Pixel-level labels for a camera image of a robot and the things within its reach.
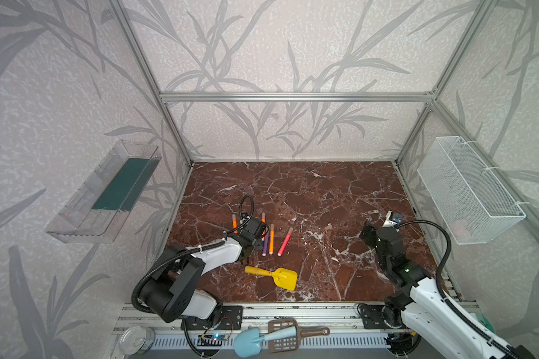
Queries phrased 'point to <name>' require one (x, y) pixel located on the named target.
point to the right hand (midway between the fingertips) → (375, 218)
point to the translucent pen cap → (328, 226)
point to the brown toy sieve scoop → (291, 344)
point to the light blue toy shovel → (248, 341)
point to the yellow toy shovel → (283, 277)
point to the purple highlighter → (266, 244)
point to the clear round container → (136, 340)
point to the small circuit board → (219, 336)
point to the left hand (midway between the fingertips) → (256, 233)
